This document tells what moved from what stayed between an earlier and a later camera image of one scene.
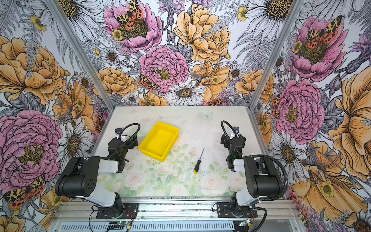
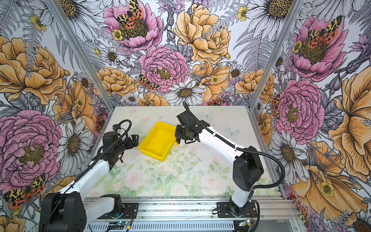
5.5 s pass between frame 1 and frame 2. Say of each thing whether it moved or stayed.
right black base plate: stayed
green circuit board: stayed
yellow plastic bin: stayed
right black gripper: moved
